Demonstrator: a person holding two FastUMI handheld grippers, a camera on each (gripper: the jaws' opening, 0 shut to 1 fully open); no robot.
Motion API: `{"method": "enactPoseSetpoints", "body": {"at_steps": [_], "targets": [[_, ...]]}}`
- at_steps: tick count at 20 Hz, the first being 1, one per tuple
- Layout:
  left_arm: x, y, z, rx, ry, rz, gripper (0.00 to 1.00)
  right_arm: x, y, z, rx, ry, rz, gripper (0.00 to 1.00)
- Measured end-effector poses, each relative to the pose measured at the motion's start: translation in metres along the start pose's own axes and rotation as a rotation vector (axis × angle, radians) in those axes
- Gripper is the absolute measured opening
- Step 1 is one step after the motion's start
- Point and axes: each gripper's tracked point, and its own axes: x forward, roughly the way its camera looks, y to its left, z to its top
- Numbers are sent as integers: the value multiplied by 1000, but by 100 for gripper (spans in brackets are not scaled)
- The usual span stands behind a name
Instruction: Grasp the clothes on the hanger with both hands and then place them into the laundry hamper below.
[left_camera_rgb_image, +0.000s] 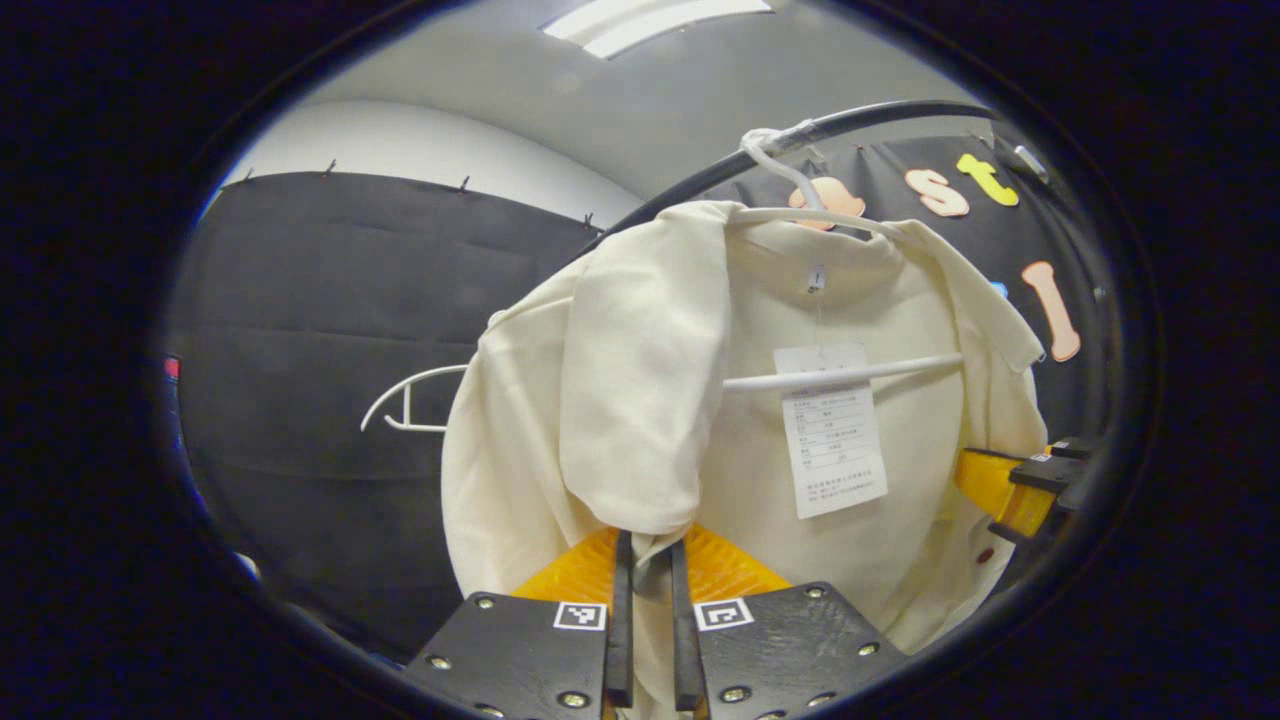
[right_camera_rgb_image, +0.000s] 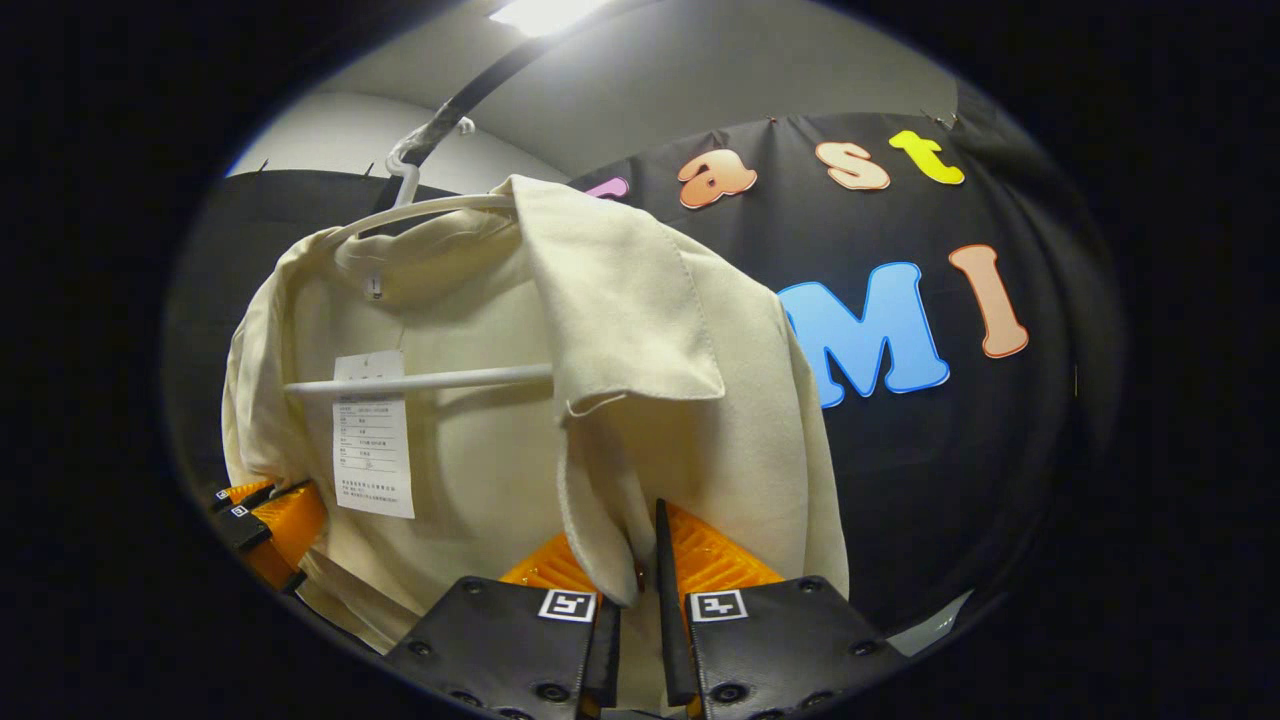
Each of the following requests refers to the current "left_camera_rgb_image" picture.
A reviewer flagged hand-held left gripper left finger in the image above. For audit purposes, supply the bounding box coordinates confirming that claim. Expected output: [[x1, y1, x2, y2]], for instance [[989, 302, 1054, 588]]
[[405, 527, 634, 720]]

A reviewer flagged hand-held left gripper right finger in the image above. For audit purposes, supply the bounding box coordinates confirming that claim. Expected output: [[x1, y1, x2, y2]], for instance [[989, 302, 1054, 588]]
[[670, 522, 909, 720]]

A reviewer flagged white clothes hanger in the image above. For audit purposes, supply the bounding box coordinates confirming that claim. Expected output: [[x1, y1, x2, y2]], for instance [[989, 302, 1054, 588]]
[[360, 364, 469, 434], [722, 128, 964, 393]]

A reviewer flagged cream shirt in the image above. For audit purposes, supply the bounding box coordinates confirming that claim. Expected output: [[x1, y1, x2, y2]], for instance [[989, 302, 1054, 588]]
[[442, 200, 1051, 720]]

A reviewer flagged black clothes rack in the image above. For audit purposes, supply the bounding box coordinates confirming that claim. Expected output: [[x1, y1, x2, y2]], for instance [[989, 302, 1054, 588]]
[[590, 98, 1001, 251]]

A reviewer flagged ceiling light panel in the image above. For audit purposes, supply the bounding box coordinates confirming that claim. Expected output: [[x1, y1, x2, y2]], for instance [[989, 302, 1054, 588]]
[[540, 0, 776, 59]]

